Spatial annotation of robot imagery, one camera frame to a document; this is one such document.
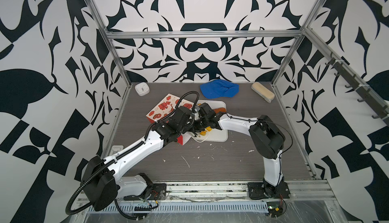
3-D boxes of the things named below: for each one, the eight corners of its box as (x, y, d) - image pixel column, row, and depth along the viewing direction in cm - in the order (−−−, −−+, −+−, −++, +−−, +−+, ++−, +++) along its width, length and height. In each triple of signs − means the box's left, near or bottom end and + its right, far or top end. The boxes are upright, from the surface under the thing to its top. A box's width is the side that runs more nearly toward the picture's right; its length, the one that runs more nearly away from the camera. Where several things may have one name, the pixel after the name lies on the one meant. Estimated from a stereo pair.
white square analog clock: (135, 96, 115) (133, 91, 111) (138, 86, 121) (136, 82, 117) (148, 96, 115) (147, 91, 111) (150, 86, 121) (149, 82, 117)
